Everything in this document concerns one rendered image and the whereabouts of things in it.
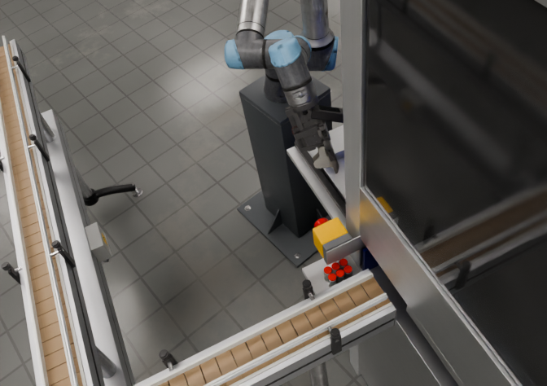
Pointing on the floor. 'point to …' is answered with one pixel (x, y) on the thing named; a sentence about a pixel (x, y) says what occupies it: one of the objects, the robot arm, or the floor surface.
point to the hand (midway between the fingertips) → (337, 167)
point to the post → (353, 104)
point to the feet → (111, 192)
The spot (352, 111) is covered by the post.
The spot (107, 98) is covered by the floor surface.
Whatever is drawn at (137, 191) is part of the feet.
